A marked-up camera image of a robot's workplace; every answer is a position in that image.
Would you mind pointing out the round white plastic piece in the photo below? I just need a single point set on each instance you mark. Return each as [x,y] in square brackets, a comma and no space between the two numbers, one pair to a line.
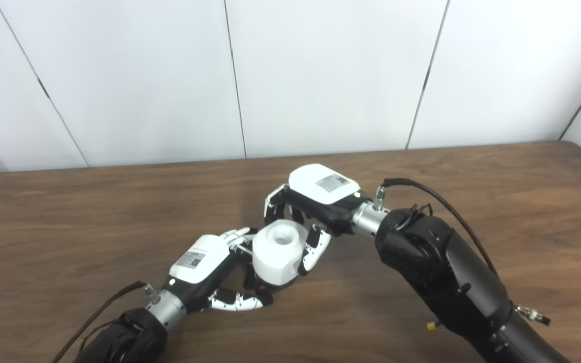
[275,257]

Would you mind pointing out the black flanged holder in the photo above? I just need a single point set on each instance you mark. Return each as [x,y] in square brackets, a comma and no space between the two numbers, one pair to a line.
[260,288]

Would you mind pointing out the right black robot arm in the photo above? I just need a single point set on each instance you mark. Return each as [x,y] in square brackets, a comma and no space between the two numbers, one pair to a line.
[442,272]

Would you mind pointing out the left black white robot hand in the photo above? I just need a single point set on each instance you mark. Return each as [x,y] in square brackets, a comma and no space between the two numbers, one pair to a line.
[199,262]

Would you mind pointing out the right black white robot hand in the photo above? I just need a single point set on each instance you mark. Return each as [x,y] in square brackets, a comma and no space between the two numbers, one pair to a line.
[321,186]

